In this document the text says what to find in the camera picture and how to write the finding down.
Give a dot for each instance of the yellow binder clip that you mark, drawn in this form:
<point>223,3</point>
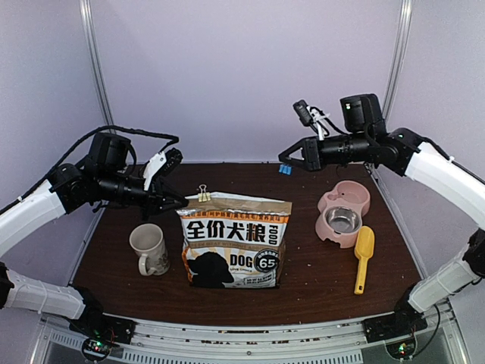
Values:
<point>203,195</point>

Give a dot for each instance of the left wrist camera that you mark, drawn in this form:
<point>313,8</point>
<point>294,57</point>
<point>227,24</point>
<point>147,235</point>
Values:
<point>160,165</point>

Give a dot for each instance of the steel bowl insert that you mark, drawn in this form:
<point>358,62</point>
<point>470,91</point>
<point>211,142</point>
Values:
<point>343,220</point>

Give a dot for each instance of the cream ceramic mug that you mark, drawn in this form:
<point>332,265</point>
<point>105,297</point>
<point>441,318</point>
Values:
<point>147,241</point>

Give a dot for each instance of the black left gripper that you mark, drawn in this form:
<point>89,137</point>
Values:
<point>154,201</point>

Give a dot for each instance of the aluminium front rail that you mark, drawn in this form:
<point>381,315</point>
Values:
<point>342,341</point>

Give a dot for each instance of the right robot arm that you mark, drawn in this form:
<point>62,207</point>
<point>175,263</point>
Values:
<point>365,138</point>

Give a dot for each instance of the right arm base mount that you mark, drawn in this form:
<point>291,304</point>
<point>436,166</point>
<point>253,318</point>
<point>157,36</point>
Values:
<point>397,331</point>

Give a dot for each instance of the yellow plastic scoop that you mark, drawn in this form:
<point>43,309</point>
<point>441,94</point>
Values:
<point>364,251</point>

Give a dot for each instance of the blue binder clip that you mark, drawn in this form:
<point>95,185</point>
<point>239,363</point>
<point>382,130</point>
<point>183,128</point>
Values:
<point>285,169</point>

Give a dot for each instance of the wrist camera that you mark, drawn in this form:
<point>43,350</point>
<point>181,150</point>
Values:
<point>312,117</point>
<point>160,165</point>

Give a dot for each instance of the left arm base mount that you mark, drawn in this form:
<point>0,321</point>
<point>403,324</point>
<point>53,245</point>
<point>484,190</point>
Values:
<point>103,335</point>

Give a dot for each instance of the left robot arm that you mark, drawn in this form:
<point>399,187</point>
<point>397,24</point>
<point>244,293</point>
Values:
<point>93,171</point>

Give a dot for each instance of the pink double pet bowl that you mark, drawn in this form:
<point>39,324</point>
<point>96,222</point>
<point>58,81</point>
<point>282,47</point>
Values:
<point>349,194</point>

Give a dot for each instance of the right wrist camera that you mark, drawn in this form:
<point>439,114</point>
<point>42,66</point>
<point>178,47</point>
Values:
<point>312,117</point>

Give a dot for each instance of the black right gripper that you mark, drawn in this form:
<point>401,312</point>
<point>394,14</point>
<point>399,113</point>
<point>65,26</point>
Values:
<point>311,155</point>

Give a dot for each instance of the dog food bag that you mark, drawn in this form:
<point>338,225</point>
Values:
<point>234,241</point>

